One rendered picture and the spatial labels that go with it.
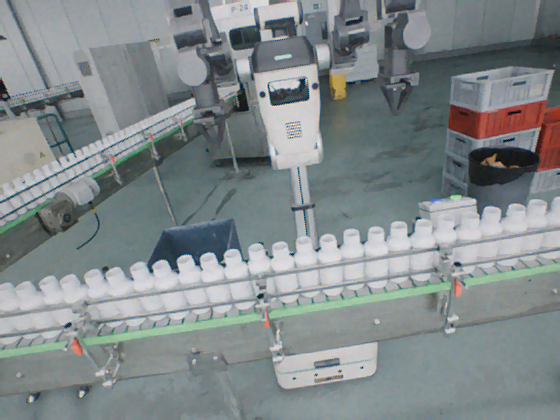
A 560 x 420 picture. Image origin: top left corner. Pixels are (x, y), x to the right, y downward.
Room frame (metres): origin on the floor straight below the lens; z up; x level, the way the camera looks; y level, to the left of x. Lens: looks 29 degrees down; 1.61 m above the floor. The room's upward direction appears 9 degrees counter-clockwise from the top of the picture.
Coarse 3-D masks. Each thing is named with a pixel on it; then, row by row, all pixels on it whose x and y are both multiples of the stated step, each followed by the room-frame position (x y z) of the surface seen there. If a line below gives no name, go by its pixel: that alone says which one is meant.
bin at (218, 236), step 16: (192, 224) 1.21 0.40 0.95; (208, 224) 1.20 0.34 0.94; (224, 224) 1.20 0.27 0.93; (160, 240) 1.14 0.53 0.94; (176, 240) 1.20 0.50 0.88; (192, 240) 1.20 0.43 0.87; (208, 240) 1.20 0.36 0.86; (224, 240) 1.20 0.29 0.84; (160, 256) 1.08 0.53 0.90; (176, 256) 1.21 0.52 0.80; (192, 256) 1.20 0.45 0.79; (224, 256) 1.20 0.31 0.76
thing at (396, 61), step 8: (384, 56) 0.79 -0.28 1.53; (392, 56) 0.76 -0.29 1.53; (400, 56) 0.76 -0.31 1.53; (408, 56) 0.76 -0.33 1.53; (384, 64) 0.79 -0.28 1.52; (392, 64) 0.76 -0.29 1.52; (400, 64) 0.76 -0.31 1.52; (408, 64) 0.76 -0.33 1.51; (384, 72) 0.79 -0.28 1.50; (392, 72) 0.76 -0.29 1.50; (400, 72) 0.76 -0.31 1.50; (408, 72) 0.76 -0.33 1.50; (392, 80) 0.73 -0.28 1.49; (400, 80) 0.78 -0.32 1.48
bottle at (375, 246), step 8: (376, 232) 0.65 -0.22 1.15; (368, 240) 0.65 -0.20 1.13; (376, 240) 0.62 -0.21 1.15; (368, 248) 0.62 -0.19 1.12; (376, 248) 0.61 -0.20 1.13; (384, 248) 0.61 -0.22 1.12; (368, 256) 0.62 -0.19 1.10; (368, 264) 0.62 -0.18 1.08; (376, 264) 0.61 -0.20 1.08; (384, 264) 0.61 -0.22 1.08; (368, 272) 0.62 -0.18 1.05; (376, 272) 0.61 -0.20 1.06; (384, 272) 0.61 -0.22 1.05
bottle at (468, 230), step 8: (464, 216) 0.63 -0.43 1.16; (472, 216) 0.64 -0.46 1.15; (464, 224) 0.63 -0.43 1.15; (472, 224) 0.61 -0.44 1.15; (464, 232) 0.62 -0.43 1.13; (472, 232) 0.61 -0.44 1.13; (480, 232) 0.61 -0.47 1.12; (456, 240) 0.63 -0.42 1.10; (464, 240) 0.61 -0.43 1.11; (456, 248) 0.63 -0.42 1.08; (464, 248) 0.61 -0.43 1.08; (472, 248) 0.60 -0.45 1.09; (456, 256) 0.62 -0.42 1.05; (464, 256) 0.61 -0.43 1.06; (472, 256) 0.60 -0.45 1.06
